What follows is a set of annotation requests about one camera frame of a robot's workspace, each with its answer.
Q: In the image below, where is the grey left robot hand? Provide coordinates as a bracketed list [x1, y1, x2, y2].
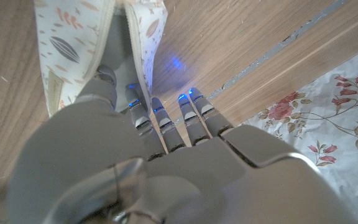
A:
[6, 64, 358, 224]

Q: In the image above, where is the cream patterned pen bag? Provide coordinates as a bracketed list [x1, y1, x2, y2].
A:
[33, 0, 169, 118]

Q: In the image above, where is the floral backdrop cloth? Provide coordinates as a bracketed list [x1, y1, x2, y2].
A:
[241, 43, 358, 224]

